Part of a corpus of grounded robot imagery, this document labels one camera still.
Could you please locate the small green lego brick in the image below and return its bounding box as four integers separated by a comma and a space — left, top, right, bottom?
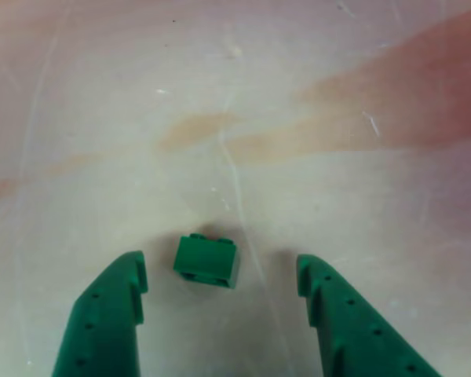
172, 233, 240, 290

